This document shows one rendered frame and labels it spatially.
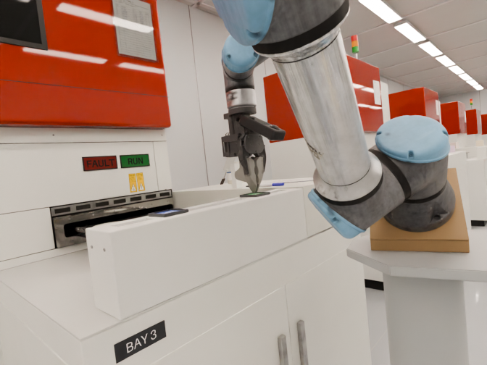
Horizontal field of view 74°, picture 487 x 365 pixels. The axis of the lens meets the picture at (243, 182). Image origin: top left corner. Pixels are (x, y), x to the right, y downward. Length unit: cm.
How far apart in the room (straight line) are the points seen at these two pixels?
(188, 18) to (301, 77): 339
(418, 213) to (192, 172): 277
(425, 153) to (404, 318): 38
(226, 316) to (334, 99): 48
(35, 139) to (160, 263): 69
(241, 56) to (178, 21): 298
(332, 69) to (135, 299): 45
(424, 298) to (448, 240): 13
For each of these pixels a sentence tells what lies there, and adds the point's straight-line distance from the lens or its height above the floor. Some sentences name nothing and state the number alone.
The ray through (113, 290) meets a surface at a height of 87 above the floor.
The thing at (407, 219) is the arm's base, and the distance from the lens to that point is 75.
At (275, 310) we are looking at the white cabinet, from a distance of 84.
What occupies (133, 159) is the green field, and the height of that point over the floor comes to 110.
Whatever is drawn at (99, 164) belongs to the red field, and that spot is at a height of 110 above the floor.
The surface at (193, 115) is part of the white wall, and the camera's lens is 342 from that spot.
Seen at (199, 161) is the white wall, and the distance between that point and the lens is 338.
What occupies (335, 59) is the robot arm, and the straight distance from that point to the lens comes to 41.
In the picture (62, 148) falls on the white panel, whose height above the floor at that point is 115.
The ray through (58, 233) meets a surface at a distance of 115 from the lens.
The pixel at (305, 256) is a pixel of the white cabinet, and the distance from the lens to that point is 93.
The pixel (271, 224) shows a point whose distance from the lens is 79.
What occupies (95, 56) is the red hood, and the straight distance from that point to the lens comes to 124.
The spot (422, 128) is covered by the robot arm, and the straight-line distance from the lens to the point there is 65.
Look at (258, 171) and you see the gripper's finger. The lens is 81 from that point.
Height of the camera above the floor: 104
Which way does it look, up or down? 3 degrees down
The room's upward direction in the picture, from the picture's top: 6 degrees counter-clockwise
